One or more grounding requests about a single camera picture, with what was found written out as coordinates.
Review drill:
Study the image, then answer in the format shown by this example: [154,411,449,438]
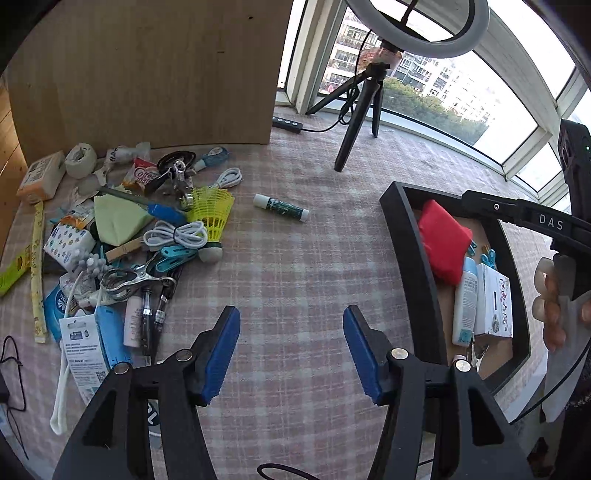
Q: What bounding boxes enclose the star print tissue pack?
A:
[43,222,97,273]

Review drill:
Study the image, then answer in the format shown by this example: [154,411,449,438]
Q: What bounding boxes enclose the small white bottle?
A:
[122,295,144,348]

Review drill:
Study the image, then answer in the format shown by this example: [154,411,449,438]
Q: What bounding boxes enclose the long yellow stick packet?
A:
[30,200,48,344]

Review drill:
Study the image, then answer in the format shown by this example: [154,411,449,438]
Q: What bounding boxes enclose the orange tissue pack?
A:
[17,150,66,205]

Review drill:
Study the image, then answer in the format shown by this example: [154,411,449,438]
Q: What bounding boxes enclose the black pen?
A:
[141,288,155,356]
[154,279,176,333]

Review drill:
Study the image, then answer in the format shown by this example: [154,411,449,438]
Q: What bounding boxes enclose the light green cloth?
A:
[93,194,155,246]

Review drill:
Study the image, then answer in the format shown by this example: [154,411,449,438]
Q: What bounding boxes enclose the black tripod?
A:
[305,41,402,174]

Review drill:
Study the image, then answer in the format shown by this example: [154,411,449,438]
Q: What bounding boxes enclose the light plywood board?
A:
[4,0,296,160]

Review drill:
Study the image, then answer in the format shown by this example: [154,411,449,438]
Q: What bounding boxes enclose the black tray container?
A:
[379,181,532,395]

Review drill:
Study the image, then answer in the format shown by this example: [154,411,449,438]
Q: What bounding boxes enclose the black mesh pouch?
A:
[41,251,70,278]

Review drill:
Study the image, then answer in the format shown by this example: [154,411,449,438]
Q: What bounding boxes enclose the white tape roll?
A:
[65,143,99,180]

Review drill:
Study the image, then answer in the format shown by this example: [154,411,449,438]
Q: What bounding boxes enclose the person's right forearm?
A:
[542,323,591,423]

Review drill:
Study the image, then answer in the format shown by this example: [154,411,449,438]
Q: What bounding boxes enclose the grey sachet with black circle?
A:
[145,399,163,439]

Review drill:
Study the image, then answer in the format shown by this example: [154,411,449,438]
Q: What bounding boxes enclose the black power cable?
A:
[0,336,31,462]

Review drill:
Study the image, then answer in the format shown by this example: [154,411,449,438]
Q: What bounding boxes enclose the yellow shuttlecock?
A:
[187,186,235,264]

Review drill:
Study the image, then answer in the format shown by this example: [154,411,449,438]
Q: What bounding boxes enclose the red white creamer sachet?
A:
[122,157,160,195]

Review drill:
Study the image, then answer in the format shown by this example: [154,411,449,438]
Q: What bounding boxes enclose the large metal clamp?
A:
[99,263,178,303]

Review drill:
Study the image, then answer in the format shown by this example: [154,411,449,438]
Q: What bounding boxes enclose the person's right hand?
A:
[532,257,591,352]

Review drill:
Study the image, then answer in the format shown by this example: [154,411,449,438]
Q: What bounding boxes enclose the orange snack packet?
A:
[58,205,95,232]

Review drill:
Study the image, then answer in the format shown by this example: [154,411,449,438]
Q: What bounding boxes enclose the green tube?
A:
[0,247,32,297]

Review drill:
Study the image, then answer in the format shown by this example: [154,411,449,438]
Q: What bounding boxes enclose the light blue plastic case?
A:
[95,305,134,370]

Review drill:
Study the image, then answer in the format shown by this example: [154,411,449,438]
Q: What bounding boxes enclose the wooden plank panel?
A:
[0,76,28,259]

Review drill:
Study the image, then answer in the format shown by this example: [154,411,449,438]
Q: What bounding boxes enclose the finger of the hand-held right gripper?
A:
[462,190,525,222]

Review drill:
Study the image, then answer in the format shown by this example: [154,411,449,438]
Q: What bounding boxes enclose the blue round-logo packet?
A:
[43,284,75,344]

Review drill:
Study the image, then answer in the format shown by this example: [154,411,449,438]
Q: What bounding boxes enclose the black inline cable controller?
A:
[272,115,304,134]

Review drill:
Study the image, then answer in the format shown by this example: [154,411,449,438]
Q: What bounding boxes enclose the slim metal clip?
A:
[466,339,490,365]

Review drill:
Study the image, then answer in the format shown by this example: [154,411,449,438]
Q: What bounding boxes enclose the ring light on tripod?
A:
[276,0,591,208]

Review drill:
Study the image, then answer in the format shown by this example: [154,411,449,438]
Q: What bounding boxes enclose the white sunscreen bottle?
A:
[451,256,479,347]

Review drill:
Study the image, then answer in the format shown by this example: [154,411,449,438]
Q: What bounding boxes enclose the red cloth pouch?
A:
[418,199,472,286]

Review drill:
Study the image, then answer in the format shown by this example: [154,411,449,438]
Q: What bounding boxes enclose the white floral box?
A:
[474,263,515,337]

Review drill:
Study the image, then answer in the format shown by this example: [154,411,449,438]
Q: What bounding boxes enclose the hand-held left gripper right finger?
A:
[342,305,536,480]

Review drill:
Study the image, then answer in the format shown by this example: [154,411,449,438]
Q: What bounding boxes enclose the white blue packaging card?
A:
[59,314,121,407]

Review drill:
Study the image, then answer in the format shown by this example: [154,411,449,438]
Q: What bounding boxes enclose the metal key ring bunch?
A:
[147,159,197,210]

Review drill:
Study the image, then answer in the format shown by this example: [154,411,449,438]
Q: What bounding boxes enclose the white bead cluster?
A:
[74,253,109,280]

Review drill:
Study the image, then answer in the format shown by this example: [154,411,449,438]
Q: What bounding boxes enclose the blue correction tape dispenser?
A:
[193,146,230,172]

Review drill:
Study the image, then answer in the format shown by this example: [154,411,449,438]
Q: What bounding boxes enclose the clear round blister packet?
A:
[69,178,105,208]

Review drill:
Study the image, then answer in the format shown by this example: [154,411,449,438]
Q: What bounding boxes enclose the small white cable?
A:
[210,167,243,189]

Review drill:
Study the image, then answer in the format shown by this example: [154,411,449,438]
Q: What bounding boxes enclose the wooden clothespin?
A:
[105,237,145,263]

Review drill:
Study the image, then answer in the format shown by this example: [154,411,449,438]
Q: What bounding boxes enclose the coiled white cable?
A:
[143,220,208,250]

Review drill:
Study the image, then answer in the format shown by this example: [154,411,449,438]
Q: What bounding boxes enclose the small white tube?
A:
[76,293,116,310]

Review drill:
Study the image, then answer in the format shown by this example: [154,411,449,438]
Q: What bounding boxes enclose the white looped strap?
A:
[50,272,93,435]

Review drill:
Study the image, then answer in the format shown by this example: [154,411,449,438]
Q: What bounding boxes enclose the black elastic band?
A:
[157,150,197,171]

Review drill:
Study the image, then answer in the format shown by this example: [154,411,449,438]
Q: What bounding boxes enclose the white wrapped bundle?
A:
[104,141,152,167]

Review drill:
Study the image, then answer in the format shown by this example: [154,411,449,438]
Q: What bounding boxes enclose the dark green glue stick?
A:
[253,194,309,222]

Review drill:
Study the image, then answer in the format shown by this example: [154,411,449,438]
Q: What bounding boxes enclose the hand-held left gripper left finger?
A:
[53,305,242,480]

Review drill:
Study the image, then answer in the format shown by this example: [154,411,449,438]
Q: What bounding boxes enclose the blue handled screwdriver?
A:
[98,186,188,227]

